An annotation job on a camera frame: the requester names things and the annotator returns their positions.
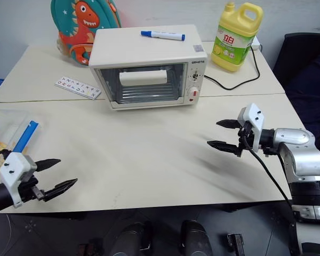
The clear plastic container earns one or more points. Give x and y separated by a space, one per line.
14 120

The glass oven door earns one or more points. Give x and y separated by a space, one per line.
141 92

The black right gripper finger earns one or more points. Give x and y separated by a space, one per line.
225 147
229 124

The dark rounded shape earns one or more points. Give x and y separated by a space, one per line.
130 240
196 238

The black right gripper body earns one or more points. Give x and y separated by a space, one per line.
244 138

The dark blue garment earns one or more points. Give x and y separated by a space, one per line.
312 90

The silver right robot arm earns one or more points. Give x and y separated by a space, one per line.
306 160

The blue white marker pen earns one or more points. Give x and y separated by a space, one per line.
162 35

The teal dinosaur backpack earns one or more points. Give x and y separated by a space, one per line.
82 24

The white letter card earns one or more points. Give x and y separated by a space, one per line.
77 87

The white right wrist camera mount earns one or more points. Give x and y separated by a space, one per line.
254 117

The small black floor bracket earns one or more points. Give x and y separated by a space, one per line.
234 244

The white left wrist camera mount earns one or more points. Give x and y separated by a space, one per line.
13 168

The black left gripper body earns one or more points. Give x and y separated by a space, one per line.
30 190

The black chair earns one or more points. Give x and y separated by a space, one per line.
296 53

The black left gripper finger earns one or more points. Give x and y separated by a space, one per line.
46 164
60 188

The blue white flat stick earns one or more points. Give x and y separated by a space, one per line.
26 136

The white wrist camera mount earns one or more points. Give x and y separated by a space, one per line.
254 117
13 168

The yellow detergent bottle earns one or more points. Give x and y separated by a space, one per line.
234 40

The cream toaster oven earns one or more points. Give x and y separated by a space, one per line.
144 53

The white timer knob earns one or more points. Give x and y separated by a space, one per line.
194 91

